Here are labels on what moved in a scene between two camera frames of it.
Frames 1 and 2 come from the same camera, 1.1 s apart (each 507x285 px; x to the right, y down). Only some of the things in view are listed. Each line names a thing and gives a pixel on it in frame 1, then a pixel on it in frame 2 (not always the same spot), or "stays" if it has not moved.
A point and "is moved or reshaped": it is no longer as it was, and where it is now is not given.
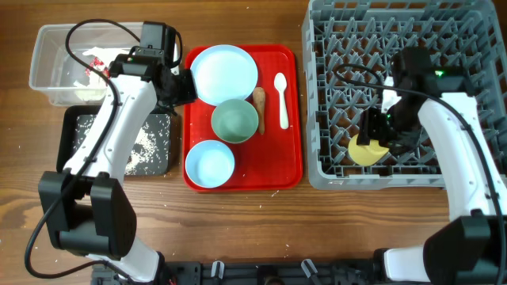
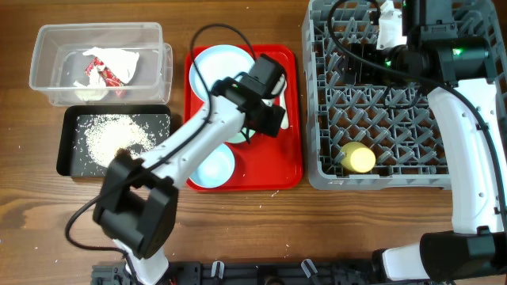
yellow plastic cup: x=366 y=154 is moved or reshaped
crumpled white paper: x=97 y=86 stays
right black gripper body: x=378 y=125 → x=367 y=74
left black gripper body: x=183 y=89 → x=266 y=117
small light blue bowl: x=210 y=164 stays
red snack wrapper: x=96 y=62 stays
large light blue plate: x=223 y=72 stays
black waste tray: x=150 y=150 stays
